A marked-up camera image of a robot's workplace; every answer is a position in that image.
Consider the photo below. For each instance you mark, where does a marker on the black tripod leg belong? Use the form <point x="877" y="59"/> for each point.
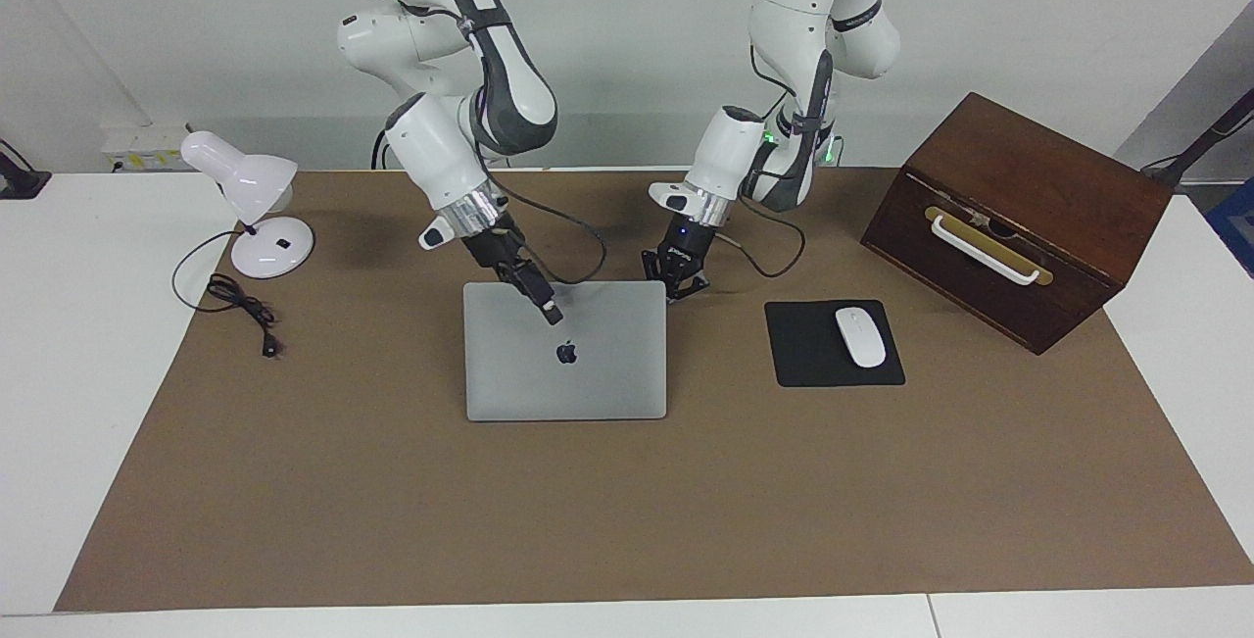
<point x="1210" y="133"/>

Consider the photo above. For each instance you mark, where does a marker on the gold plate on box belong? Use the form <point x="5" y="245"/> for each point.
<point x="1019" y="259"/>

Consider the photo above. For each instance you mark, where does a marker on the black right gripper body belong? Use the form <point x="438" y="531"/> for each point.
<point x="492" y="244"/>

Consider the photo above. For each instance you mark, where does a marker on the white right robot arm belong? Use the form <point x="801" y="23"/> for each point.
<point x="431" y="148"/>

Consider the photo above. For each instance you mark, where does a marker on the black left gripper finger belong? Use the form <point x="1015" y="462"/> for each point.
<point x="654" y="268"/>
<point x="692" y="285"/>

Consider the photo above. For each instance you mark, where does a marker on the black mouse pad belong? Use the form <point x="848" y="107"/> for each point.
<point x="803" y="354"/>

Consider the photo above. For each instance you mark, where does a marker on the brown table mat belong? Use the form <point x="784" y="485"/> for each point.
<point x="588" y="520"/>

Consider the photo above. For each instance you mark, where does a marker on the dark wooden box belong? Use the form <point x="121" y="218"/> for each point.
<point x="1038" y="168"/>

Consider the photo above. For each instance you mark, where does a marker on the white computer mouse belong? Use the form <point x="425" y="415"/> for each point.
<point x="860" y="339"/>

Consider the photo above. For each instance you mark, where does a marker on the white wall power strip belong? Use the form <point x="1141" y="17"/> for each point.
<point x="137" y="143"/>

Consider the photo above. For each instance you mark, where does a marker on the silver apple laptop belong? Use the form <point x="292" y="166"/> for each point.
<point x="607" y="383"/>

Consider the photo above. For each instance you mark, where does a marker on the white desk lamp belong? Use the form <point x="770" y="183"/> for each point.
<point x="260" y="261"/>

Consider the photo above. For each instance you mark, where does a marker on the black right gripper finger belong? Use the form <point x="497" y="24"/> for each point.
<point x="539" y="290"/>
<point x="529" y="297"/>

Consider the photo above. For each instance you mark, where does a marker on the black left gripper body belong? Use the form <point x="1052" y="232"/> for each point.
<point x="686" y="238"/>

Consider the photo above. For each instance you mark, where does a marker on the black stand foot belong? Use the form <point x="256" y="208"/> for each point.
<point x="20" y="182"/>

